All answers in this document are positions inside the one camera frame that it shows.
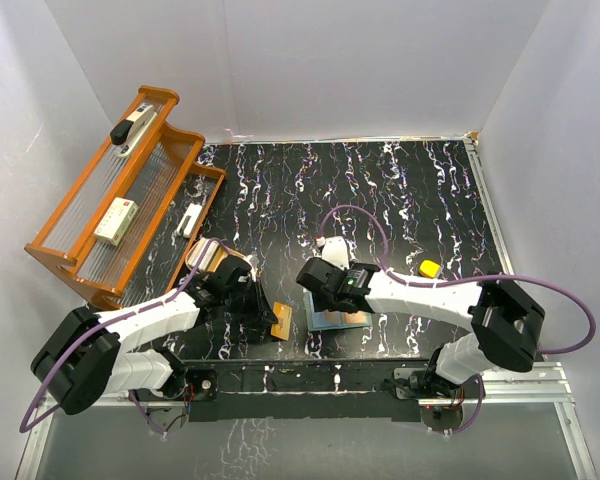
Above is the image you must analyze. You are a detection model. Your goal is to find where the white card stack in tray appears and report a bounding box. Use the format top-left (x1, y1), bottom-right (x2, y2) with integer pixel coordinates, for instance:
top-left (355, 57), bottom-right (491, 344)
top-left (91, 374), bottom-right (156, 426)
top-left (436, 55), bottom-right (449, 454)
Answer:
top-left (185, 238), bottom-right (222, 270)

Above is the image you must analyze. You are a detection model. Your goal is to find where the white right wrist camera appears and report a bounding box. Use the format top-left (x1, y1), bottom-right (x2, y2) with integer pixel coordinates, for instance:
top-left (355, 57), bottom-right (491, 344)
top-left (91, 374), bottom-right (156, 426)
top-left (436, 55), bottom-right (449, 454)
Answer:
top-left (316, 236), bottom-right (349, 270)

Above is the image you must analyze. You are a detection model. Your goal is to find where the black and white stapler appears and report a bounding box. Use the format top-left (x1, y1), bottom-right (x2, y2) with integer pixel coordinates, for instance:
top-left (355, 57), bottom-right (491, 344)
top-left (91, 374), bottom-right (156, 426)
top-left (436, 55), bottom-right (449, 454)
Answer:
top-left (110, 103), bottom-right (157, 158)

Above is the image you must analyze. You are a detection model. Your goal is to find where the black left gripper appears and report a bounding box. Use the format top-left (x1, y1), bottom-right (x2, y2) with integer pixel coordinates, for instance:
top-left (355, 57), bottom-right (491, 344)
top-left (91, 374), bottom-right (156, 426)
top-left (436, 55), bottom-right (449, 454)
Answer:
top-left (223, 277), bottom-right (278, 326)

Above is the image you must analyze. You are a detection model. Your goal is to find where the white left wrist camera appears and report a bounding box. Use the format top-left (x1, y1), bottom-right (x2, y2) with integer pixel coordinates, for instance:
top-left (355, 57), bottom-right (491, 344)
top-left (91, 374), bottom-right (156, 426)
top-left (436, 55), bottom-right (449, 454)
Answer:
top-left (244, 255), bottom-right (259, 275)

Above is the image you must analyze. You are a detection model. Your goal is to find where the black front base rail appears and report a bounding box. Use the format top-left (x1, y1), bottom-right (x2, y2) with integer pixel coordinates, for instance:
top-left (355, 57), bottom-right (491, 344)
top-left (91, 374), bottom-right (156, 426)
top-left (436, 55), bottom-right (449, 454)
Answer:
top-left (129, 359), bottom-right (486, 424)

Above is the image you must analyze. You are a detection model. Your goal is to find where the orange credit card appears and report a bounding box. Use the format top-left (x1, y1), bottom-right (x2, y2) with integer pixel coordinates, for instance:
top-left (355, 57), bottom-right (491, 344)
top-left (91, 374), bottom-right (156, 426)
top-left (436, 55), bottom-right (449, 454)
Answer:
top-left (344, 312), bottom-right (371, 327)
top-left (313, 311), bottom-right (344, 330)
top-left (270, 302), bottom-right (293, 341)

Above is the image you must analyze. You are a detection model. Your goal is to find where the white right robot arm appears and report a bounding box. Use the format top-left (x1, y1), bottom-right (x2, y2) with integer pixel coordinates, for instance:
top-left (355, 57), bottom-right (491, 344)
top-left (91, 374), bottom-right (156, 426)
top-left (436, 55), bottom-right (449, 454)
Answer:
top-left (296, 257), bottom-right (545, 398)

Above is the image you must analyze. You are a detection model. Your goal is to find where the white small clip object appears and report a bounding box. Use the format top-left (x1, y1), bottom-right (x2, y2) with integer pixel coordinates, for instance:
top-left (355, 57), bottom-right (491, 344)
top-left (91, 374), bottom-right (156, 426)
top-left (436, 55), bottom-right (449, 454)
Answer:
top-left (176, 203), bottom-right (202, 239)

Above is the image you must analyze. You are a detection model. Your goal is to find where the tan oval wooden tray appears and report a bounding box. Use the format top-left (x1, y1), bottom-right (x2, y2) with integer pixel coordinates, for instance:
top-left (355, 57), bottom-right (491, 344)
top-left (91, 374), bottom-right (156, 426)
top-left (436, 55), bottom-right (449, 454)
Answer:
top-left (185, 237), bottom-right (246, 273)

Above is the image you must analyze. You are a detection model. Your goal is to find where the mint green card holder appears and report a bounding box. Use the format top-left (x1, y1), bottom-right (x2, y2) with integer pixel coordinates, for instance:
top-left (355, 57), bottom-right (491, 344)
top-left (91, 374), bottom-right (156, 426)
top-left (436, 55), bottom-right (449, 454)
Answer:
top-left (303, 290), bottom-right (372, 332)

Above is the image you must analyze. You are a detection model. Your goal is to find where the yellow eraser block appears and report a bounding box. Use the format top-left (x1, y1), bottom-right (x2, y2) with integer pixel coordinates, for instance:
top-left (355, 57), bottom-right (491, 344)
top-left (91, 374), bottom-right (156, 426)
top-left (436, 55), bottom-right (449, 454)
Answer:
top-left (418, 260), bottom-right (442, 279)

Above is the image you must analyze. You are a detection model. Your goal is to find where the white small cardboard box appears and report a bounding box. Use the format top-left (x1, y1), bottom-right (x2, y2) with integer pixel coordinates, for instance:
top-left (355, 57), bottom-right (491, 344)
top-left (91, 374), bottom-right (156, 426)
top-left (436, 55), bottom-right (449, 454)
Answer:
top-left (94, 197), bottom-right (139, 246)

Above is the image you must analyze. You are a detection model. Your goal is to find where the orange wooden shelf rack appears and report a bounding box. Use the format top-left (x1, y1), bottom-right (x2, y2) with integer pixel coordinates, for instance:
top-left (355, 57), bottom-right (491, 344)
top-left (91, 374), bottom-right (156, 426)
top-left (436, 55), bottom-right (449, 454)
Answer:
top-left (25, 85), bottom-right (226, 310)

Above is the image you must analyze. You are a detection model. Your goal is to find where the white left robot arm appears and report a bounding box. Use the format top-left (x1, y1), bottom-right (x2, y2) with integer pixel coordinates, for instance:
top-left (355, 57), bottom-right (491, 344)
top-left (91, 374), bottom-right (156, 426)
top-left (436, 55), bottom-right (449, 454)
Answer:
top-left (31, 255), bottom-right (278, 415)

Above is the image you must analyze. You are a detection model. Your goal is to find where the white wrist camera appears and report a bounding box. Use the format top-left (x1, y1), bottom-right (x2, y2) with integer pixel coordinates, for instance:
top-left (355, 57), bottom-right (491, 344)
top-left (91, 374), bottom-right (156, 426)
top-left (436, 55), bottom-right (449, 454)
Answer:
top-left (316, 236), bottom-right (349, 270)
top-left (244, 255), bottom-right (259, 275)

